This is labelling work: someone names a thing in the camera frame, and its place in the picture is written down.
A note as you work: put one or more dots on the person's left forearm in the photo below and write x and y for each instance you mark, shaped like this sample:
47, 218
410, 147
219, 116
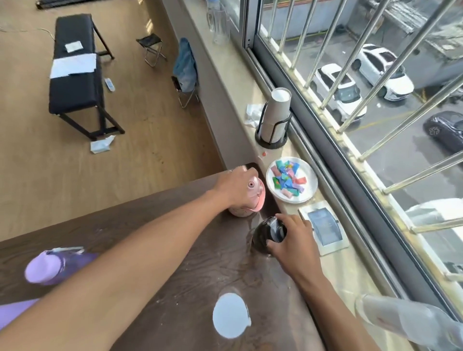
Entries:
119, 267

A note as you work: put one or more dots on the white tissue packet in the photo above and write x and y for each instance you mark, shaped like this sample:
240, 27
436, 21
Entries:
102, 144

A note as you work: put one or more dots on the person's right thumb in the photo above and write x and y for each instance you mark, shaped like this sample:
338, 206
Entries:
275, 245

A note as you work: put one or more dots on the black folding stool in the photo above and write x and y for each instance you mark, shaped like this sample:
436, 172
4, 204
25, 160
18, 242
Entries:
149, 40

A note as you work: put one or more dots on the crumpled white tissue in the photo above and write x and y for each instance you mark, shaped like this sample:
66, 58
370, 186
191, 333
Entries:
254, 114

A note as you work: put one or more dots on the metal window guard bars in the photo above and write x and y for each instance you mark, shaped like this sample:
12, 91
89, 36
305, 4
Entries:
372, 83

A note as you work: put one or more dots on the person's left fingers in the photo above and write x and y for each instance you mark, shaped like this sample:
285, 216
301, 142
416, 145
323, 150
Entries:
246, 171

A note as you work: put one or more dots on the white round plate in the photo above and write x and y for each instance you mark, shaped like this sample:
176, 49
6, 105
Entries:
307, 188

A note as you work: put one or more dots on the black padded bench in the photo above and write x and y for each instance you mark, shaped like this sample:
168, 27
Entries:
74, 90

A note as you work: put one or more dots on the glass of dark drink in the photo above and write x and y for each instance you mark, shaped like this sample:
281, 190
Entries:
266, 231

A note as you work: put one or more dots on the person's right forearm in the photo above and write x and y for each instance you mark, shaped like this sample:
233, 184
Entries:
332, 314

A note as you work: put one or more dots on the folding stool with metal legs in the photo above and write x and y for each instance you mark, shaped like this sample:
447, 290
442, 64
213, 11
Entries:
185, 98

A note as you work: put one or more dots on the person's left hand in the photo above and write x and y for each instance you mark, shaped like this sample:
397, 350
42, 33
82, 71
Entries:
231, 190

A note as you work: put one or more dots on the small white paper sheet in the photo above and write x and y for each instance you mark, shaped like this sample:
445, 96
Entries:
74, 46

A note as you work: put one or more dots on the purple water bottle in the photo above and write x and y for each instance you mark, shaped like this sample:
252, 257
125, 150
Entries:
54, 265

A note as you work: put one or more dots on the clear plastic bottle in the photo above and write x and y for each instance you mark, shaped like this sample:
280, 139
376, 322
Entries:
408, 321

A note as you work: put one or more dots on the large white paper sheet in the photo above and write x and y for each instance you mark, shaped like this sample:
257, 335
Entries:
74, 65

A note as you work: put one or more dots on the long black bar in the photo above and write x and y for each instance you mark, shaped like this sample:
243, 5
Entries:
65, 3

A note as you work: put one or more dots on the pile of colourful candy wrappers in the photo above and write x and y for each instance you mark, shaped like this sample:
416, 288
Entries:
288, 178

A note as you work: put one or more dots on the pink thermos bottle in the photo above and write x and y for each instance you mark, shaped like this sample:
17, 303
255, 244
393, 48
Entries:
253, 202

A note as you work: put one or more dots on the stack of white paper cups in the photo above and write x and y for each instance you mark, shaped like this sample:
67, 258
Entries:
276, 112

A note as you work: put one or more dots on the clear plastic pitcher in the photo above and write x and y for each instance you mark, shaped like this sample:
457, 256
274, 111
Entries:
218, 21

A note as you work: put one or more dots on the person's right hand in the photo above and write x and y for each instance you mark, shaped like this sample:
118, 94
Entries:
296, 249

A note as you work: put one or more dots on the grey window frame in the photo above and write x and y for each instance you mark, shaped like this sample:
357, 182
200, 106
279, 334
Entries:
325, 152

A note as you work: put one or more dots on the white remote control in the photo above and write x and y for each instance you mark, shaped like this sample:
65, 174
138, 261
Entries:
110, 84

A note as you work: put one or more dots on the white car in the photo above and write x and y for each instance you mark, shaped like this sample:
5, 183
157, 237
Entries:
340, 92
383, 70

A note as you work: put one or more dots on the light purple object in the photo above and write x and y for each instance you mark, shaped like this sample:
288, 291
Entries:
14, 312

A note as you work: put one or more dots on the black car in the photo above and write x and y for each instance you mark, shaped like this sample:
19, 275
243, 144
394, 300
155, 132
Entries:
446, 128

